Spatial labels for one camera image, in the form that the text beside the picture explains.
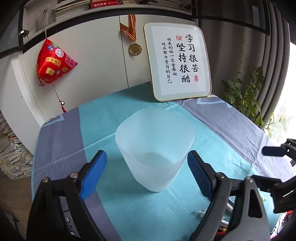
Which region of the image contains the translucent white plastic cup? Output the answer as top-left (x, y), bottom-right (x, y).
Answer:
top-left (115, 108), bottom-right (195, 192)

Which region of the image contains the framed calligraphy board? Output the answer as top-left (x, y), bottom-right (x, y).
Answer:
top-left (144, 23), bottom-right (212, 102)

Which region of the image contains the gold medal with striped ribbon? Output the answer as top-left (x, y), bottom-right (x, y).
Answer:
top-left (119, 14), bottom-right (142, 56)

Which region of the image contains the white cabinet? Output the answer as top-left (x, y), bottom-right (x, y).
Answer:
top-left (1, 15), bottom-right (187, 153)

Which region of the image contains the blue grey patterned tablecloth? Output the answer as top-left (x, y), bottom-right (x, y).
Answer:
top-left (31, 81), bottom-right (295, 241)

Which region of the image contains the red pyramid hanging ornament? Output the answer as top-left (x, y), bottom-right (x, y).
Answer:
top-left (36, 38), bottom-right (78, 113)

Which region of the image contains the green potted plant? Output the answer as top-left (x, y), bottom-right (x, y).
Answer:
top-left (221, 37), bottom-right (282, 137)

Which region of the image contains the grey curtain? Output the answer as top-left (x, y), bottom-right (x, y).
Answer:
top-left (197, 1), bottom-right (290, 121)

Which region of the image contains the stack of books on floor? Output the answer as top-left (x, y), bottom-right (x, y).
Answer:
top-left (0, 113), bottom-right (33, 180)

